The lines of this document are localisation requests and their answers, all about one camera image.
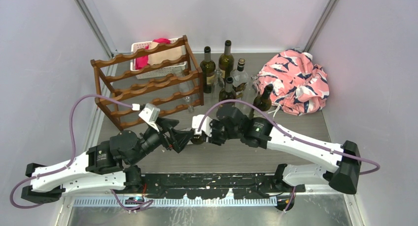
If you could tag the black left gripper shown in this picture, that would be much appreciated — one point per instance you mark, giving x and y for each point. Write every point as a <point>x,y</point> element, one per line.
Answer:
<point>180,138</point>

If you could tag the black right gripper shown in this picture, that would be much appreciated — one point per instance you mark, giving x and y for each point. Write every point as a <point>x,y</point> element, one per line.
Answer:
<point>213,138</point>

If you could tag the dark bottle white label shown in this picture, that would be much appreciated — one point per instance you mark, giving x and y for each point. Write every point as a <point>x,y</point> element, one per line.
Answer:
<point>199,139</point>

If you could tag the dark bottle cream label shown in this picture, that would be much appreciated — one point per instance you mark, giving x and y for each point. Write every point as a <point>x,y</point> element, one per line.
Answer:
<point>263,101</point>

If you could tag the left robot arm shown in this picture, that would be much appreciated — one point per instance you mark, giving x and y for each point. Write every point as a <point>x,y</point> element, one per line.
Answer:
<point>111,164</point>

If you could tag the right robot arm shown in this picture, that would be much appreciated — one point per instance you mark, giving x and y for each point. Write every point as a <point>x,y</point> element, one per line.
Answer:
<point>333,164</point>

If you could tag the dark bottle brown label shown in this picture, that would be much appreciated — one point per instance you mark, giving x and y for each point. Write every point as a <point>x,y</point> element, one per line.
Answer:
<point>227,92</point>

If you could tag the clear glass bottle by cloth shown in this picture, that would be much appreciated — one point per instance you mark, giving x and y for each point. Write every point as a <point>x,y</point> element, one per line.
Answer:
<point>251,90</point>

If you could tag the small clear glass bottle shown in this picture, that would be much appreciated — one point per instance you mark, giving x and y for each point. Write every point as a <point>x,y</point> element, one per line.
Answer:
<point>217,85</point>

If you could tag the clear bottle with dark cap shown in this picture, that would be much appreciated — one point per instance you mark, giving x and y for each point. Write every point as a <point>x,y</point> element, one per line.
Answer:
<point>240,79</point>

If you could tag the wooden wine rack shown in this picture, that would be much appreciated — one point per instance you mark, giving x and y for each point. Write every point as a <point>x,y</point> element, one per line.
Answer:
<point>193,73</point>

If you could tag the dark green bottle far left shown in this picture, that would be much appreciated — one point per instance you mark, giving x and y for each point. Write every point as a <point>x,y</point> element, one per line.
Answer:
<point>208,67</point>

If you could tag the dark green bottle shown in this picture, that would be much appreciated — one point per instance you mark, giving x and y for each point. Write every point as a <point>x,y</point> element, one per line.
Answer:
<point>208,67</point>
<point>226,60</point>

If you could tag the dark green bottle far back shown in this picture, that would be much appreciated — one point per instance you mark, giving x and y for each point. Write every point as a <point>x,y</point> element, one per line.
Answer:
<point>226,60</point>

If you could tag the white plastic basket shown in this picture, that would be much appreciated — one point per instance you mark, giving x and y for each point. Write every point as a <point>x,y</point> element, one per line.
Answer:
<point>159,72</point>

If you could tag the beige folded cloth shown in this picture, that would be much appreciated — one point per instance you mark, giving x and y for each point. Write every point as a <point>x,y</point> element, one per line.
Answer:
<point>170,54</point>

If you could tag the red cloth in basket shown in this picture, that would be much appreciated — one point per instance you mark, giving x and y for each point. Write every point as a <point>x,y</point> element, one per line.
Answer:
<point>143,61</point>

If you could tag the pink shark print cloth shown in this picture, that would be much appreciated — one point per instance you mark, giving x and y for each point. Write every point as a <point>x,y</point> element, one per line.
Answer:
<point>299,86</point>

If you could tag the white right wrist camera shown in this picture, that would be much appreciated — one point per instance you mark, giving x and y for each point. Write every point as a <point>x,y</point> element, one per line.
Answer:
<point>201,125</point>

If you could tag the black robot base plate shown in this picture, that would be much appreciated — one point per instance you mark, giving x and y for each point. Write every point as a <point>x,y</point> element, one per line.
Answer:
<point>209,186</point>

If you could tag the aluminium frame rail front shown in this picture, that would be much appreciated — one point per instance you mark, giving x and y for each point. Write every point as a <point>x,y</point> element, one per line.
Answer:
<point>132,200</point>

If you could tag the aluminium corner post left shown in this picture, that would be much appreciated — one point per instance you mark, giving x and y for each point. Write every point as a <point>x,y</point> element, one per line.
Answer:
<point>96,24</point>

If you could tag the aluminium corner post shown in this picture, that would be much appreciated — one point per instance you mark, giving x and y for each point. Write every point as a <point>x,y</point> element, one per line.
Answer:
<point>96,24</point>
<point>320,24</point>

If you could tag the aluminium corner post right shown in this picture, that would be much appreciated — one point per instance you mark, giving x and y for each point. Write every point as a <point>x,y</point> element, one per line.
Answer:
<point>320,24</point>

